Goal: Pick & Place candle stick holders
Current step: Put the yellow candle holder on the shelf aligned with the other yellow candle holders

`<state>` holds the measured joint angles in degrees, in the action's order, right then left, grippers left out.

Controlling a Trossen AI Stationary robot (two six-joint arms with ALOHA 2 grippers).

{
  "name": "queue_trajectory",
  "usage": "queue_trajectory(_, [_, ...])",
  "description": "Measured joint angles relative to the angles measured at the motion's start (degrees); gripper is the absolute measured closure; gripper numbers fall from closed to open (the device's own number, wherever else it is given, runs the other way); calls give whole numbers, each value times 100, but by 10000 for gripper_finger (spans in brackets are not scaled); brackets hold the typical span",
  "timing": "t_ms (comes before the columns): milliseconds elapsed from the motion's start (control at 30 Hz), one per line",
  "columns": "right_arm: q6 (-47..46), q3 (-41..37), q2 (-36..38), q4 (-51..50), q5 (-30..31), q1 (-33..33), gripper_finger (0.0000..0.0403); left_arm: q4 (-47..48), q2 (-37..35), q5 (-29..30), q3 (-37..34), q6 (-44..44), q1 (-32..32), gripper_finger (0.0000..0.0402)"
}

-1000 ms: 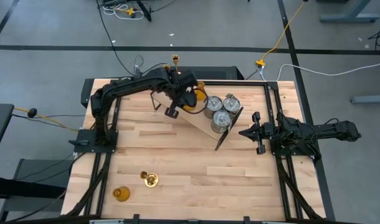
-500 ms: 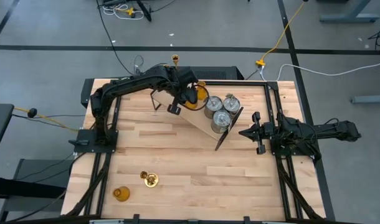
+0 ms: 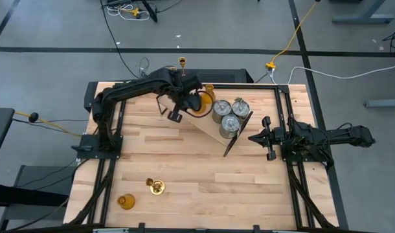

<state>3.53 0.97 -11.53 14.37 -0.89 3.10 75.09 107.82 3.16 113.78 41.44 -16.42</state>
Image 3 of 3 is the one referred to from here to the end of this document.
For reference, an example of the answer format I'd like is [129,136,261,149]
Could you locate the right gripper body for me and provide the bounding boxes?
[261,115,288,162]

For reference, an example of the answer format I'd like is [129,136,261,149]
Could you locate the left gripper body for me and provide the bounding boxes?
[166,73,203,124]

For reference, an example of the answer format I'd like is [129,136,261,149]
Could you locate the amber glass candle holder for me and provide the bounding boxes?
[188,90,207,117]
[117,193,137,211]

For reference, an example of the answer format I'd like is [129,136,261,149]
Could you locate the short gold candle holder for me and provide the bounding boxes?
[203,83,216,105]

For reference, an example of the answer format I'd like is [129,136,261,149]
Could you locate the silver scented candle tin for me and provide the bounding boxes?
[212,99,232,124]
[218,113,242,140]
[232,98,251,120]

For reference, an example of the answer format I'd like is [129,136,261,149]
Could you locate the wooden shelf riser black legs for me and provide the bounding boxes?
[155,93,253,159]

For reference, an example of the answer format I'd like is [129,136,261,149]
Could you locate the black control box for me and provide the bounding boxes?
[184,68,254,84]

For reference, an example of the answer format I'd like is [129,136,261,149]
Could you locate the black stand leg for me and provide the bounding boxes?
[141,0,159,23]

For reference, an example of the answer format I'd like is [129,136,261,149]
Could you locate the grey metal table foot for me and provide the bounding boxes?
[364,98,395,109]
[332,0,395,24]

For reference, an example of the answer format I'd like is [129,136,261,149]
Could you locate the silver aluminium bar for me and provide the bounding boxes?
[93,228,130,233]

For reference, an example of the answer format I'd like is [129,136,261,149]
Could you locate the grey metal stand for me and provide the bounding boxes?
[0,164,75,232]

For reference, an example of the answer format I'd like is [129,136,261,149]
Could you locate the black side table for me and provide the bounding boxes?
[0,107,16,169]

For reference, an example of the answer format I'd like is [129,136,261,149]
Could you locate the black beam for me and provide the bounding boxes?
[0,183,69,207]

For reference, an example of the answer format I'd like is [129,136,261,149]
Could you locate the yellow power cable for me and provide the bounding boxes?
[264,0,320,71]

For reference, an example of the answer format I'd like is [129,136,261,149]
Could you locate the white power cable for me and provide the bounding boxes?
[286,61,395,85]

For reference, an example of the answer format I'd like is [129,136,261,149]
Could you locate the white cable bundle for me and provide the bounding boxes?
[106,3,152,22]

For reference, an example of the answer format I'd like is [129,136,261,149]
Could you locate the black floor cable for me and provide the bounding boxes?
[99,0,143,80]

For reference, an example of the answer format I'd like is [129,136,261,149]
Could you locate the black aluminium rig frame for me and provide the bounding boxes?
[63,80,349,233]

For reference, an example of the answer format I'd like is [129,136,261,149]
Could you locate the yellow cable black plug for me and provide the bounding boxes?
[0,106,82,139]

